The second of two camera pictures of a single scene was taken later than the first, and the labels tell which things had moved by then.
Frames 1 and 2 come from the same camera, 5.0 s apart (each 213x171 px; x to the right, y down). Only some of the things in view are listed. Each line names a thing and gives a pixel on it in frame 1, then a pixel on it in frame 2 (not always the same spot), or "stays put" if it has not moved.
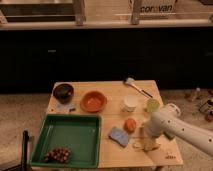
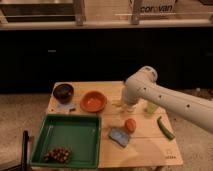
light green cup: x=151 y=105 stays put
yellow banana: x=146 y=145 → x=117 y=104
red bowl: x=93 y=101 stays put
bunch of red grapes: x=58 y=154 stays put
